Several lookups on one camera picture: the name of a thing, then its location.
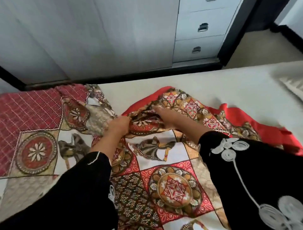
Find person's left hand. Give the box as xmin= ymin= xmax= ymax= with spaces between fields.
xmin=108 ymin=115 xmax=131 ymax=138

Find person's right hand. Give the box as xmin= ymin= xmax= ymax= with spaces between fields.
xmin=151 ymin=105 xmax=188 ymax=130

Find red patterned bedsheet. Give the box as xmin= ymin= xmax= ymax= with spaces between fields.
xmin=0 ymin=83 xmax=303 ymax=230

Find beige pillow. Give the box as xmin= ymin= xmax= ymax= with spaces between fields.
xmin=279 ymin=78 xmax=303 ymax=101

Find person's right forearm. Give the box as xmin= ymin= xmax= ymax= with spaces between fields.
xmin=175 ymin=118 xmax=213 ymax=144

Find person's left forearm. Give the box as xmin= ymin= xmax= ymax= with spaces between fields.
xmin=91 ymin=129 xmax=126 ymax=164

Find white mattress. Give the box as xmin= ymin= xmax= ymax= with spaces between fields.
xmin=98 ymin=61 xmax=303 ymax=142

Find white wardrobe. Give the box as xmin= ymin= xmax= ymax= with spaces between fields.
xmin=0 ymin=0 xmax=242 ymax=86

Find black floral blouse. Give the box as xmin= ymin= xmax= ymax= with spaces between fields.
xmin=0 ymin=131 xmax=303 ymax=230

